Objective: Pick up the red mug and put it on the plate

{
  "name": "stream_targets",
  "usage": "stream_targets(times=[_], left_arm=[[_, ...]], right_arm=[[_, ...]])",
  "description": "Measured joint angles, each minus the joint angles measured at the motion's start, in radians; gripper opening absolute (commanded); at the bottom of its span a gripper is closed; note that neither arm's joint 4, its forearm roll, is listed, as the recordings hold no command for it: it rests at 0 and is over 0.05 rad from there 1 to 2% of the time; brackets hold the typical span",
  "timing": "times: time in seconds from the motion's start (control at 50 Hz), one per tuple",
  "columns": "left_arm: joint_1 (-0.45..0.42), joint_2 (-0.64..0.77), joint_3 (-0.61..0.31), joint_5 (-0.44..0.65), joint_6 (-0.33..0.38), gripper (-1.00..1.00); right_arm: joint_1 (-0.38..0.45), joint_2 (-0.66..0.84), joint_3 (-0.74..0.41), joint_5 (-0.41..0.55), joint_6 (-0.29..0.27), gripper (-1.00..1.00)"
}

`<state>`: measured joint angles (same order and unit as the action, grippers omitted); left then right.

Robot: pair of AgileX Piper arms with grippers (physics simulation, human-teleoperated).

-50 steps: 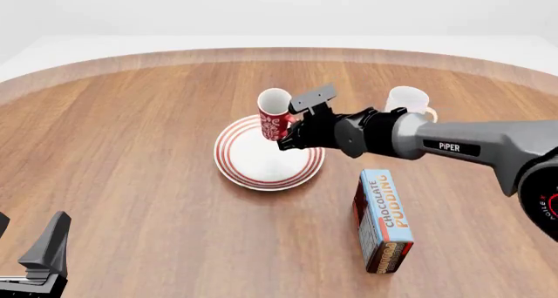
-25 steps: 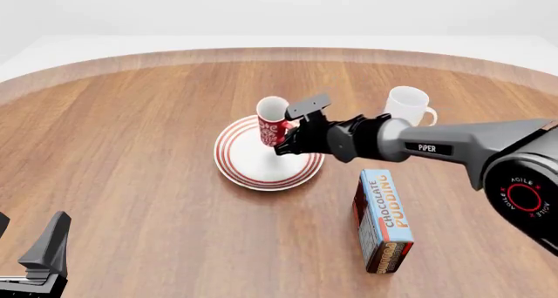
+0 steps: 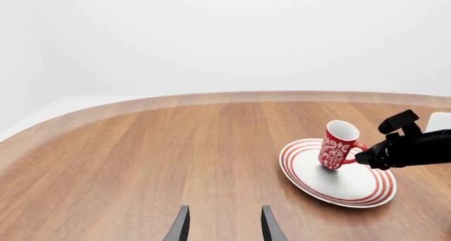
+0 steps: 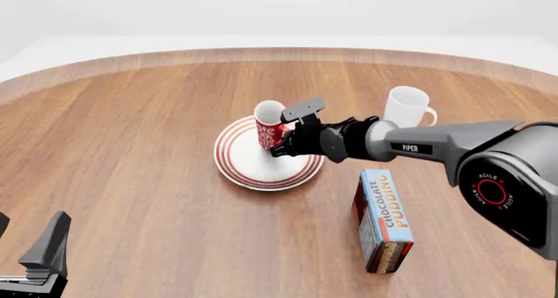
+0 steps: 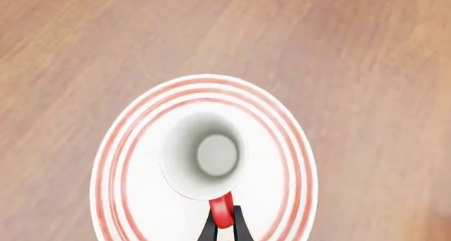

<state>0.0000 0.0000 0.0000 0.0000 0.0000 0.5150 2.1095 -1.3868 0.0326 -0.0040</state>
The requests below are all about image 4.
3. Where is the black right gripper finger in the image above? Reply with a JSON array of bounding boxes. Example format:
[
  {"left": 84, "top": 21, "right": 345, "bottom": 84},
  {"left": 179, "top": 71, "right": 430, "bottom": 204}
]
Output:
[{"left": 269, "top": 130, "right": 306, "bottom": 159}]

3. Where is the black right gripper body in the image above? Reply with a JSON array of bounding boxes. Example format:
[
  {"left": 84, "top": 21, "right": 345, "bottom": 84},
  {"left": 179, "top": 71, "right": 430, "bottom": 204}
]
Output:
[{"left": 289, "top": 113, "right": 327, "bottom": 157}]

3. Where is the white plate with red rings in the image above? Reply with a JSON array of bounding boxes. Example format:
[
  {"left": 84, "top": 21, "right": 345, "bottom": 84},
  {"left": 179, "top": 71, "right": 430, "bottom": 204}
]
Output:
[{"left": 213, "top": 114, "right": 326, "bottom": 193}]

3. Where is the red patterned mug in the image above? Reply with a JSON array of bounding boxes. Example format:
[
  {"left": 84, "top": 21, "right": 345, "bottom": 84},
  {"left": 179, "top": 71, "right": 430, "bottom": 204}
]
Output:
[{"left": 253, "top": 99, "right": 292, "bottom": 152}]

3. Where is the small flat camera mount plate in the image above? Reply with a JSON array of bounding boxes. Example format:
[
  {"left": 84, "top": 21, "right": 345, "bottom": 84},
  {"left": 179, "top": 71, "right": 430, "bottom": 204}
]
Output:
[{"left": 280, "top": 96, "right": 328, "bottom": 126}]

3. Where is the white mug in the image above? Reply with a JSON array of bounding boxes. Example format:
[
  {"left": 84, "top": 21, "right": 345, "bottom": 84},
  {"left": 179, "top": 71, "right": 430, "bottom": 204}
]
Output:
[{"left": 382, "top": 85, "right": 439, "bottom": 130}]

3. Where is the chocolate pudding box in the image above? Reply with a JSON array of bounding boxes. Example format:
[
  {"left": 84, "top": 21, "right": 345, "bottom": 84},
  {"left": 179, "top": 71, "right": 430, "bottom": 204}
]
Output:
[{"left": 352, "top": 168, "right": 415, "bottom": 274}]

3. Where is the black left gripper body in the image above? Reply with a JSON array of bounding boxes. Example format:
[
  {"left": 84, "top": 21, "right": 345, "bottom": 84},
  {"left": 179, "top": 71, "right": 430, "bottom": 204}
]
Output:
[{"left": 0, "top": 268, "right": 70, "bottom": 298}]

